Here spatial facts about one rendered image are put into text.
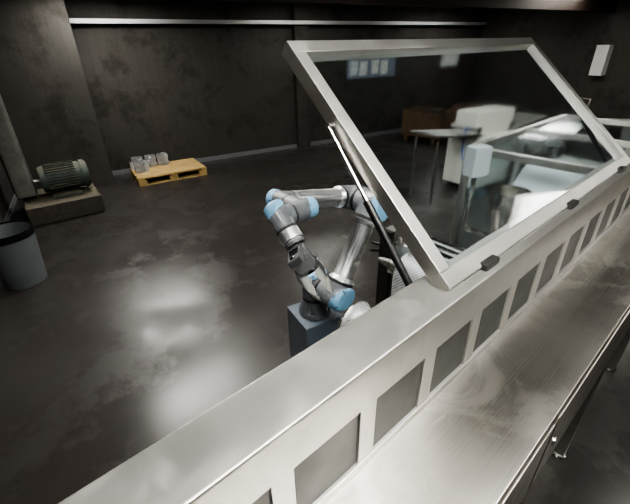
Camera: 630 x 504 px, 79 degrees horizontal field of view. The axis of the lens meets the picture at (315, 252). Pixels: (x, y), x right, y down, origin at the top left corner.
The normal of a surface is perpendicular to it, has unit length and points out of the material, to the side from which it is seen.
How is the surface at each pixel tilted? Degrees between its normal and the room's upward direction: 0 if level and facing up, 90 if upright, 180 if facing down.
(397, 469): 0
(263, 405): 0
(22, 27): 90
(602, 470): 0
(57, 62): 90
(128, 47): 90
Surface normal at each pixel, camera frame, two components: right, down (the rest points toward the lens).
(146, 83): 0.50, 0.40
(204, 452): -0.02, -0.88
